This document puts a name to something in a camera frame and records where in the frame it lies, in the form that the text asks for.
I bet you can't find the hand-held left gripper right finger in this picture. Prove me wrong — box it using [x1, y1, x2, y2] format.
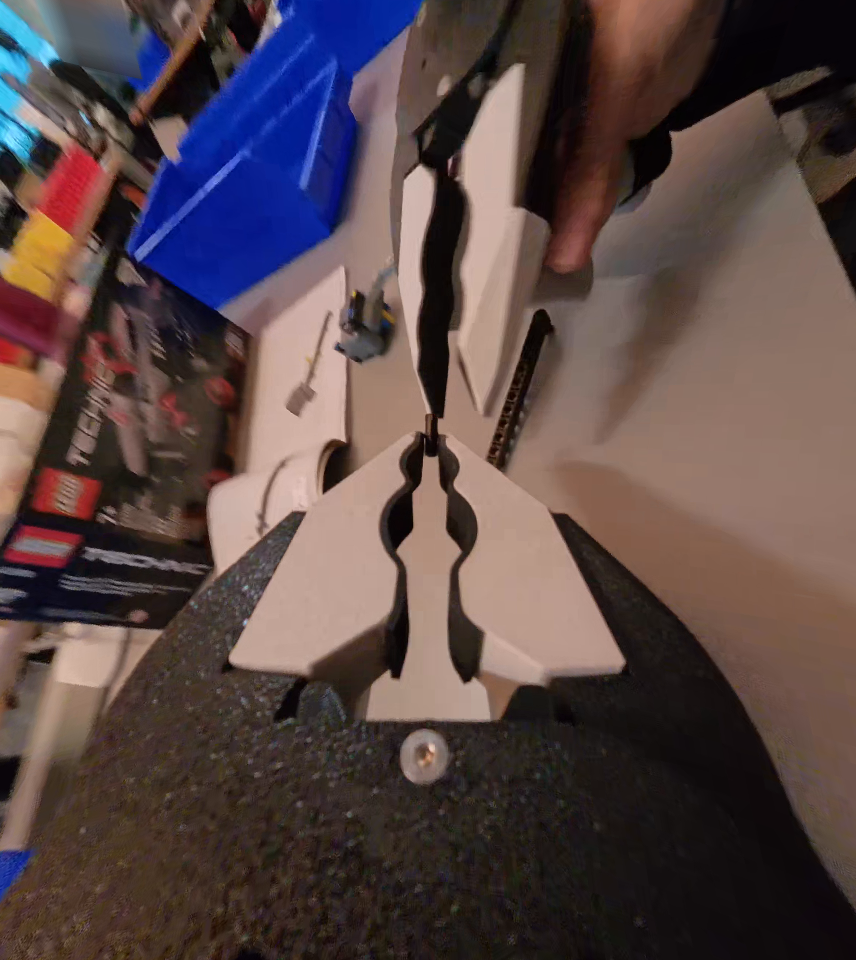
[437, 433, 628, 715]

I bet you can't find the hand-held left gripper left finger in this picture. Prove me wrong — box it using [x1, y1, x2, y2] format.
[227, 432, 427, 717]

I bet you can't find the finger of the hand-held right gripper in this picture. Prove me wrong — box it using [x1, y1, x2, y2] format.
[395, 159, 447, 419]
[435, 63, 551, 419]

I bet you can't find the person's right hand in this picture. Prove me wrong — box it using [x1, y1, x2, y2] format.
[544, 0, 733, 275]

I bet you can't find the grey blue toy brick assembly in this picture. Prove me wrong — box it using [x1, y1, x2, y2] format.
[333, 262, 400, 366]

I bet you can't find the white instruction booklet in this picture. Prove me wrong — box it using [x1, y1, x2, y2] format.
[206, 265, 352, 558]

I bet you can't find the black perforated toy beam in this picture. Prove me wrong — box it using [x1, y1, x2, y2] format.
[485, 308, 554, 471]

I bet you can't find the black toy set box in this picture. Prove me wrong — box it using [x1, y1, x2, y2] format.
[0, 251, 251, 633]

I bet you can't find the wooden stick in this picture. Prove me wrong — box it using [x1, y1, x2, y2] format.
[128, 11, 213, 127]

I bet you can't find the red box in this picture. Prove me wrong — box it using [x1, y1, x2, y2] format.
[36, 144, 113, 235]

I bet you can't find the yellow box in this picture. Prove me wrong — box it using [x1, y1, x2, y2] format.
[2, 212, 78, 300]

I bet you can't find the maroon box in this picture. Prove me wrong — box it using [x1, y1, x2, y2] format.
[0, 271, 71, 363]

